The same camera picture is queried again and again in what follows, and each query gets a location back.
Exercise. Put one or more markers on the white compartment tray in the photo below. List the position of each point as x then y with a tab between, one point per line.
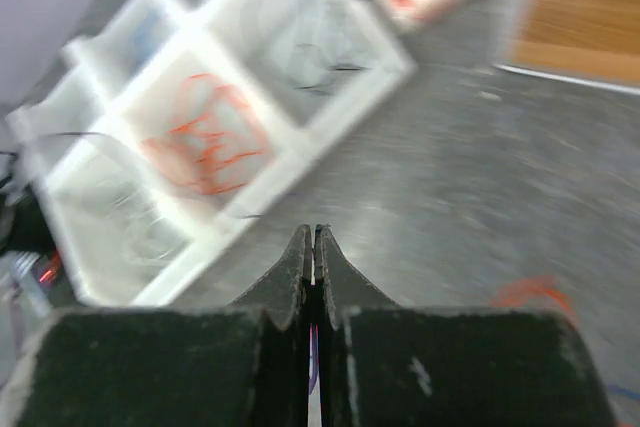
183	121

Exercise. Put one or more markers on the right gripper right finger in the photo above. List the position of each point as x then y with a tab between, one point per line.
382	364

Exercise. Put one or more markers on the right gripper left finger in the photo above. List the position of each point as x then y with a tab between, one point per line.
245	364

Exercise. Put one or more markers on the white wire shelf rack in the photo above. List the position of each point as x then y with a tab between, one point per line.
588	42

